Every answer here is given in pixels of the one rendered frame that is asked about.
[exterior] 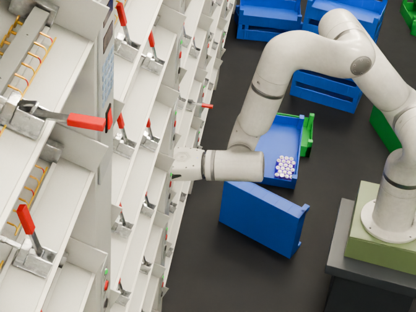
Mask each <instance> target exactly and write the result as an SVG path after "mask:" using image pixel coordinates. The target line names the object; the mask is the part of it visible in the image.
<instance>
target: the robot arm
mask: <svg viewBox="0 0 416 312"><path fill-rule="evenodd" d="M318 32H319V35H317V34H315V33H313V32H309V31H304V30H293V31H289V32H285V33H281V34H280V35H277V36H275V37H274V38H272V39H271V40H270V41H269V42H268V43H267V45H266V46H265V48H264V50H263V52H262V55H261V58H260V60H259V62H258V66H257V68H256V71H255V73H254V76H253V79H252V81H251V84H250V87H249V90H248V93H247V95H246V98H245V101H244V104H243V107H242V109H241V113H240V114H239V115H238V117H237V119H236V121H235V125H234V127H233V130H232V133H231V136H230V140H229V142H228V147H227V150H207V152H205V150H201V149H195V148H190V147H175V148H174V153H173V158H175V161H174V162H173V168H172V177H171V180H172V181H194V180H201V179H206V180H207V181H243V182H262V181H263V178H264V168H265V161H264V154H263V152H261V151H255V148H256V146H257V143H258V141H259V139H260V137H261V136H262V135H264V134H265V133H266V132H268V130H269V129H270V127H271V126H272V123H273V121H274V118H275V116H276V114H277V112H278V109H279V107H280V104H281V102H282V100H283V97H284V95H285V93H286V90H287V87H288V85H289V83H290V80H291V78H292V76H293V73H294V72H295V71H297V70H299V69H303V70H308V71H313V72H318V73H320V74H324V75H327V76H331V77H336V78H341V79H351V78H352V80H353V81H354V82H355V83H356V85H357V86H358V87H359V89H360V90H361V91H362V92H363V93H364V94H365V95H366V97H367V98H368V99H369V100H370V101H371V102H372V104H374V106H375V107H377V109H379V110H380V111H381V112H382V113H383V115H384V116H385V118H386V120H387V121H388V123H389V125H390V126H391V127H392V129H393V131H394V132H395V134H396V136H397V138H398V139H399V141H400V143H401V144H402V148H400V149H396V150H394V151H393V152H391V153H390V154H389V156H388V158H387V160H386V163H385V166H384V170H383V174H382V177H381V182H380V186H379V190H378V194H377V197H376V199H374V200H372V201H370V202H368V203H366V204H365V205H364V206H363V208H362V211H361V214H360V220H361V223H362V225H363V227H364V228H365V230H366V231H367V232H368V233H369V234H371V235H372V236H374V237H375V238H377V239H379V240H382V241H385V242H388V243H395V244H401V243H408V242H411V241H414V240H415V239H416V91H415V90H414V89H413V88H412V87H410V86H409V85H407V84H406V82H405V81H404V80H403V79H402V77H401V76H400V75H399V74H398V73H397V71H396V70H395V69H394V68H393V66H392V65H391V64H390V62H389V61H388V60H387V59H386V57H385V56H384V54H383V53H382V52H381V50H380V49H379V48H378V47H377V45H376V43H375V42H374V41H373V40H372V38H371V37H370V36H369V34H368V33H367V32H366V30H365V29H364V28H363V26H362V25H361V23H360V22H359V21H358V20H357V19H356V17H355V16H354V15H353V14H352V13H351V12H349V11H348V10H346V9H333V10H331V11H329V12H327V13H326V14H325V15H324V16H323V17H322V18H321V20H320V22H319V25H318Z"/></svg>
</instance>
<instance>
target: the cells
mask: <svg viewBox="0 0 416 312"><path fill-rule="evenodd" d="M295 164H296V162H295V161H293V157H290V158H289V157H288V156H286V157H284V156H283V155H281V156H280V157H279V158H278V159H277V161H276V165H275V172H274V178H278V179H282V180H290V181H291V180H292V174H294V172H295V169H294V168H295Z"/></svg>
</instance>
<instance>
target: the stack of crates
mask: <svg viewBox="0 0 416 312"><path fill-rule="evenodd" d="M387 3H388V0H383V1H382V2H381V1H377V0H308V1H307V5H306V11H305V17H304V21H303V27H302V30H304V31H309V32H313V33H315V34H317V35H319V32H318V25H319V22H320V20H321V18H322V17H323V16H324V15H325V14H326V13H327V12H329V11H331V10H333V9H346V10H348V11H349V12H351V13H352V14H353V15H354V16H355V17H356V19H357V20H358V21H359V22H360V23H361V25H362V26H363V28H364V29H365V30H366V32H367V33H368V34H369V36H370V37H371V38H372V40H373V41H374V42H375V43H377V40H378V35H379V31H380V28H381V24H382V21H383V17H384V13H385V10H386V6H387ZM362 94H363V92H362V91H361V90H360V89H359V87H358V86H357V85H356V83H355V82H354V81H353V80H352V78H351V79H341V78H336V77H331V76H327V75H324V74H320V73H318V72H313V71H308V70H303V69H299V70H297V71H295V72H294V73H293V79H292V85H291V89H290V95H293V96H295V97H299V98H302V99H305V100H309V101H312V102H316V103H319V104H322V105H326V106H329V107H332V108H336V109H339V110H342V111H346V112H349V113H353V114H354V113H355V110H356V108H357V106H358V103H359V101H360V99H361V97H362Z"/></svg>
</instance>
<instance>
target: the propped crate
mask: <svg viewBox="0 0 416 312"><path fill-rule="evenodd" d="M304 118H305V116H304V115H300V116H299V118H294V117H289V116H282V115H276V116H275V118H274V121H273V123H272V126H271V127H270V129H269V130H268V132H266V133H265V134H264V135H262V136H261V137H260V139H259V141H258V143H257V146H256V148H255V151H261V152H263V154H264V161H265V168H264V178H263V181H262V182H252V183H259V184H266V185H271V186H278V187H283V188H290V189H295V185H296V182H297V176H298V164H299V159H300V149H301V139H302V133H303V122H304ZM281 155H283V156H284V157H286V156H288V157H289V158H290V157H293V161H295V162H296V164H295V168H294V169H295V172H294V174H292V180H291V181H290V180H282V179H278V178H274V172H275V165H276V161H277V159H278V158H279V157H280V156H281Z"/></svg>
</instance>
